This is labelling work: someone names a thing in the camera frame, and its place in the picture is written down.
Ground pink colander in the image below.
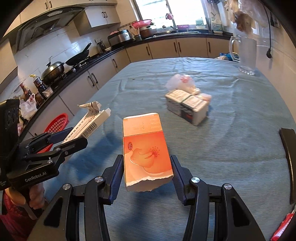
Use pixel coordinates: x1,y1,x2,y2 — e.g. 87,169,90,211
132,19,152,29

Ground long white medicine box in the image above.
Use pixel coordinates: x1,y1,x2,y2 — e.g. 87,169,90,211
62,101,111,144

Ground black wok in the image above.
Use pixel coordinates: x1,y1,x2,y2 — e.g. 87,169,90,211
65,43,92,66

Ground torn orange carton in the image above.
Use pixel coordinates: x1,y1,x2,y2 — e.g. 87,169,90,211
122,113,174,192

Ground white plastic bag on counter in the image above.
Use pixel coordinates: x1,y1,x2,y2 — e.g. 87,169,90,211
20,93,37,121

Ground range hood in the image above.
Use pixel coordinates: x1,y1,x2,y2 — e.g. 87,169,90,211
16,6,84,52

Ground grey-green table cloth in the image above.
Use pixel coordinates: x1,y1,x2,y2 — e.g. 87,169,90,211
44,58,295,240

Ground red plastic mesh basket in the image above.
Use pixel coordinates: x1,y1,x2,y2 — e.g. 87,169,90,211
37,112,70,154

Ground dark soy sauce bottle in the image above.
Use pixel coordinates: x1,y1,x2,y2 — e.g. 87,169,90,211
30,74,47,94

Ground black chair back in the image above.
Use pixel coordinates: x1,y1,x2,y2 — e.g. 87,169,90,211
279,128,296,204

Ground brown sauce bottle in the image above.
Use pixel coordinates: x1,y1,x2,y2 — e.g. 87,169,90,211
20,83,32,101

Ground knotted clear plastic bag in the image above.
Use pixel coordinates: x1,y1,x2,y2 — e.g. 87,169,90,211
165,74,212,102

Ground kitchen window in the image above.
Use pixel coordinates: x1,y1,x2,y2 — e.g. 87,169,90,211
135,1,207,28

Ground silver rice cooker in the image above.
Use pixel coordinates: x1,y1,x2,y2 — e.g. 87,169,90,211
107,30,132,46

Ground person's left hand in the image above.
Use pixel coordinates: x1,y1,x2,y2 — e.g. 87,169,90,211
5,183,45,209

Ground red snack packet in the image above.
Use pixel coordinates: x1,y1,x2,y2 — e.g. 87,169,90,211
270,213,293,241

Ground clear glass pitcher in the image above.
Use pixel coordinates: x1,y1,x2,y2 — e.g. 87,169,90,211
229,36,257,76

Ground blue bag behind table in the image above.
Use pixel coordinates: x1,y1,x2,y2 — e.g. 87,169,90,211
216,52,239,62

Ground steel pot with lid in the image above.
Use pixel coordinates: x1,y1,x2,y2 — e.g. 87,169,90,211
41,56,65,86

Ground hanging bag of goods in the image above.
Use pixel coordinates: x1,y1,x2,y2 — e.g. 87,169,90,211
224,0,268,34

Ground black hanging power cable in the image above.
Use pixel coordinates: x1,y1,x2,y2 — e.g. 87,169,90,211
261,2,273,59

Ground blue white medicine box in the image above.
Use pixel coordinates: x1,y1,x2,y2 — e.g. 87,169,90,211
165,89,209,126

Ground upper kitchen cabinets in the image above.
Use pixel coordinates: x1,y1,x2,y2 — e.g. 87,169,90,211
1,1,120,90

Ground lower kitchen cabinets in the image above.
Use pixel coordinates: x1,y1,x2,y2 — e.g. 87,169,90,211
20,33,231,140

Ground kitchen cabinets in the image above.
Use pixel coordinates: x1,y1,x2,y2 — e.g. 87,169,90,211
1,1,120,90
20,33,231,140

